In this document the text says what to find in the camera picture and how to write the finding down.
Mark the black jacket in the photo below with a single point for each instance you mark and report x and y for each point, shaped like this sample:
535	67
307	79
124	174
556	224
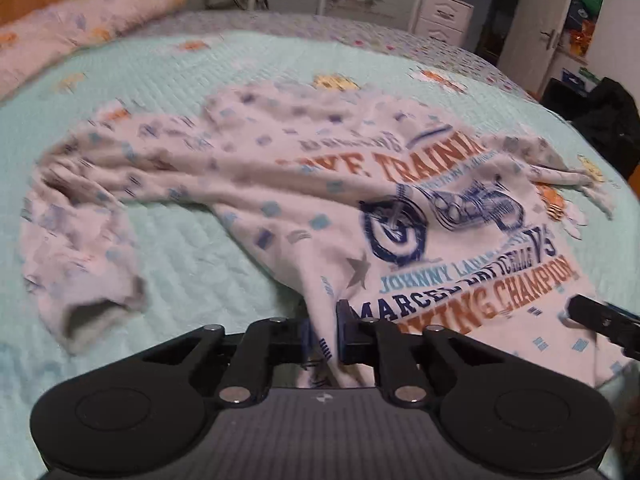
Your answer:
605	120

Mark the colourful packages pile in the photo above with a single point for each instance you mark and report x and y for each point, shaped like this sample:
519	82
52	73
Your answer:
582	20

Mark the floral pillow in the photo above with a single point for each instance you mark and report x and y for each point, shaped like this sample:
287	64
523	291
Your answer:
75	25

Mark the white drawer cabinet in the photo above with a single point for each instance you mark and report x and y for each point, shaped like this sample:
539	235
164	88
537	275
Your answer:
445	15

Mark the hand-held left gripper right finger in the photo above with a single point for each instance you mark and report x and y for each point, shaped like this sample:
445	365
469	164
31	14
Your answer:
347	340

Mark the grey floral bed sheet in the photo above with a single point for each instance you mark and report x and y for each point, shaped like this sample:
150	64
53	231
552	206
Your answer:
350	35

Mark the mint quilted bee blanket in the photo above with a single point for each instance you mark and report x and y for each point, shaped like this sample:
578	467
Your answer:
200	270

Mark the white door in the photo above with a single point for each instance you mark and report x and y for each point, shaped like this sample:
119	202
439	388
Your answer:
535	25

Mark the printed white shirt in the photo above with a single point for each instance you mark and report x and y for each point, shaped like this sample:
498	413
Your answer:
300	185

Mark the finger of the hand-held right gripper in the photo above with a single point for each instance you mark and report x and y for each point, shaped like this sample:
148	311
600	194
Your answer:
600	320

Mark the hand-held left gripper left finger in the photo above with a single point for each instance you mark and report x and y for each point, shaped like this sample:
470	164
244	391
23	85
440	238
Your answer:
295	345

